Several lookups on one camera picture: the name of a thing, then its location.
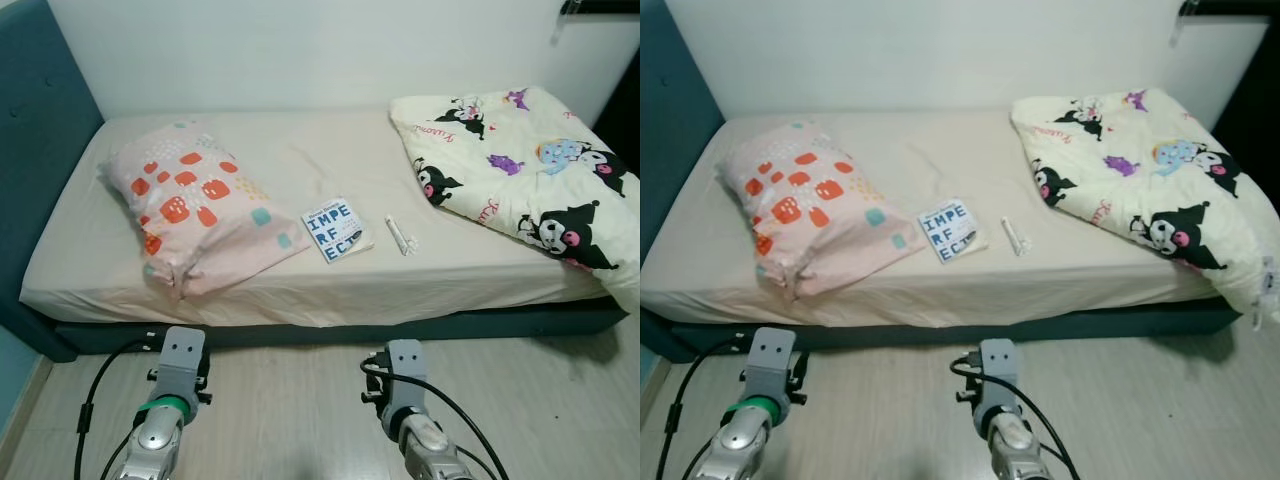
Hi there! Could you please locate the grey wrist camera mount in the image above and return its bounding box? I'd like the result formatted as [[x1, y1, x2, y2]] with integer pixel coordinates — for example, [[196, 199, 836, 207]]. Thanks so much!
[[745, 327, 798, 403], [385, 340, 428, 413], [975, 340, 1019, 416], [155, 326, 208, 401]]

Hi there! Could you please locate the black wardrobe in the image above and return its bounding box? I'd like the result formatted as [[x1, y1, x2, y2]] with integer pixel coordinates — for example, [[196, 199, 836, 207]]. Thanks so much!
[[1210, 50, 1280, 186], [590, 48, 641, 191]]

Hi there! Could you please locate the pink pillow with orange print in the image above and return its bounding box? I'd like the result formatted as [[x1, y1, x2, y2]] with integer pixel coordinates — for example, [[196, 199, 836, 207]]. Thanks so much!
[[100, 120, 313, 299], [715, 122, 928, 299]]

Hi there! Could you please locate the white book with blue letters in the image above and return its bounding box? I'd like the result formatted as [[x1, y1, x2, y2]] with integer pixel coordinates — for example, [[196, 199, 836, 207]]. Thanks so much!
[[917, 198, 989, 266], [302, 197, 376, 265]]

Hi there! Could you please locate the small white tube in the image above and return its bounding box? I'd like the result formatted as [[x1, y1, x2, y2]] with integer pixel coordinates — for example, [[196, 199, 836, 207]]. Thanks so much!
[[386, 215, 419, 257], [1000, 217, 1031, 258]]

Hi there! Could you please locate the black overhead shelf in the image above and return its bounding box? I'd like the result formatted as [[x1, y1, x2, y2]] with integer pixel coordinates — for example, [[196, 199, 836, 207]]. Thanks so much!
[[555, 0, 641, 46], [1172, 0, 1280, 46]]

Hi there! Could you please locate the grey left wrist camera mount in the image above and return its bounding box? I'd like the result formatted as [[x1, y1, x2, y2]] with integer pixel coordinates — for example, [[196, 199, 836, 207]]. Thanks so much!
[[155, 326, 208, 401], [745, 327, 798, 403]]

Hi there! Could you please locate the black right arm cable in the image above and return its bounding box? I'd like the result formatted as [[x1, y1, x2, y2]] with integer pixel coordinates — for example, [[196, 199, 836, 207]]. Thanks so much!
[[950, 352, 1081, 480], [362, 350, 511, 480]]

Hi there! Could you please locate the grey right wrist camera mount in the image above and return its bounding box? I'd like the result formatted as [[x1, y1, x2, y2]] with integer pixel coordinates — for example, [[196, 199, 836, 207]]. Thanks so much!
[[385, 340, 428, 413], [975, 340, 1019, 416]]

